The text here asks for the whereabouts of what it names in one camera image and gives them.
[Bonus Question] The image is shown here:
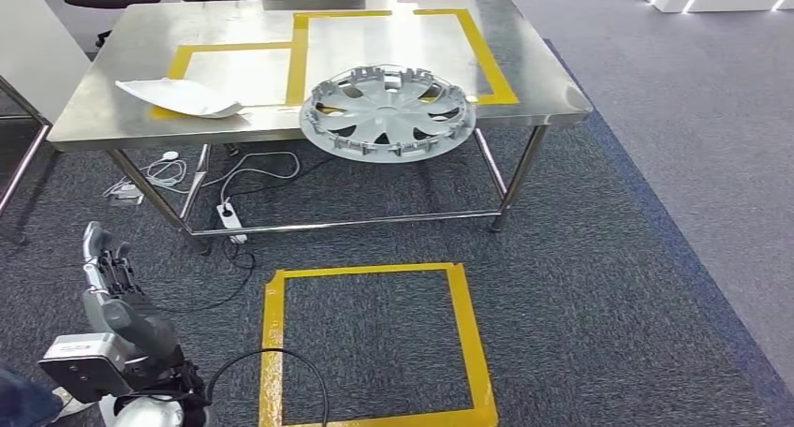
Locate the white cable with round puck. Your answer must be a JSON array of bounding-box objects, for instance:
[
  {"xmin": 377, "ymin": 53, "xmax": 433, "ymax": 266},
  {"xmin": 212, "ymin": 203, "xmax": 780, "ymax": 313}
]
[{"xmin": 102, "ymin": 151, "xmax": 188, "ymax": 197}]

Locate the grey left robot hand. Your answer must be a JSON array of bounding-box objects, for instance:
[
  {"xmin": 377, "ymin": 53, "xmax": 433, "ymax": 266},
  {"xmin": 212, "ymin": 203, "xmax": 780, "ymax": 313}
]
[{"xmin": 81, "ymin": 221, "xmax": 187, "ymax": 366}]

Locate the steel workbench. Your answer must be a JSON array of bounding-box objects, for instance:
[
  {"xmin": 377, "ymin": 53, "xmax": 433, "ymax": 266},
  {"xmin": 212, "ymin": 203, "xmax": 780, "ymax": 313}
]
[{"xmin": 46, "ymin": 0, "xmax": 594, "ymax": 256}]

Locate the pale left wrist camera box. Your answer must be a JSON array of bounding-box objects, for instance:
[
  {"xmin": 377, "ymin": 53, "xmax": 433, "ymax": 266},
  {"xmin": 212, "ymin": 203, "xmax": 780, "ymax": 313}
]
[{"xmin": 37, "ymin": 331, "xmax": 135, "ymax": 405}]

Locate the grey wheel hubcap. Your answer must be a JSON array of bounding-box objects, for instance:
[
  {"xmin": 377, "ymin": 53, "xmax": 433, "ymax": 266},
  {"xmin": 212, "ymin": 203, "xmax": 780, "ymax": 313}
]
[{"xmin": 299, "ymin": 64, "xmax": 478, "ymax": 164}]

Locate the white curved plastic part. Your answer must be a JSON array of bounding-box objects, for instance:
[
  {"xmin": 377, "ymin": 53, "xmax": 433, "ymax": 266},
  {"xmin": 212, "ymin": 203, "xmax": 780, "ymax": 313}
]
[{"xmin": 115, "ymin": 78, "xmax": 244, "ymax": 120}]

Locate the thin black floor cable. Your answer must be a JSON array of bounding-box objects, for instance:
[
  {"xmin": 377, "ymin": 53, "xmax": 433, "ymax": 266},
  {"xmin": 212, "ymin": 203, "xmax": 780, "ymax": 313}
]
[{"xmin": 154, "ymin": 241, "xmax": 257, "ymax": 317}]

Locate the white power strip cable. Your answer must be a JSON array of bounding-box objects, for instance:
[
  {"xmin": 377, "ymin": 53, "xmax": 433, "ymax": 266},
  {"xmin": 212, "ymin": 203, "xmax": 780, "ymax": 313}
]
[{"xmin": 220, "ymin": 151, "xmax": 301, "ymax": 206}]

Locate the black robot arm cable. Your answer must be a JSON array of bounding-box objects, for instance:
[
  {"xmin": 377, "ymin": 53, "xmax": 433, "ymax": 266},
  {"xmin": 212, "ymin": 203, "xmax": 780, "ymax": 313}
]
[{"xmin": 203, "ymin": 347, "xmax": 330, "ymax": 427}]

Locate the white power strip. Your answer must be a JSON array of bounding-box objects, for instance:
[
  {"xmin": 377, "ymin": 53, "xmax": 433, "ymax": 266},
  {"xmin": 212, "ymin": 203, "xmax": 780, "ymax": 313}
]
[{"xmin": 215, "ymin": 201, "xmax": 249, "ymax": 245}]

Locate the grey floor socket box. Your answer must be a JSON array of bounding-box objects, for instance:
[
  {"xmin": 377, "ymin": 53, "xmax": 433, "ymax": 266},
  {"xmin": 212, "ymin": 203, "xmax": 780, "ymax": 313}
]
[{"xmin": 108, "ymin": 184, "xmax": 145, "ymax": 208}]

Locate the yellow floor tape square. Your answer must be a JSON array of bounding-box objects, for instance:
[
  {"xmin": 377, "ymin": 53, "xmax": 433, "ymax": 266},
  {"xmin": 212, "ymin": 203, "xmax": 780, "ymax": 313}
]
[{"xmin": 258, "ymin": 262, "xmax": 499, "ymax": 427}]

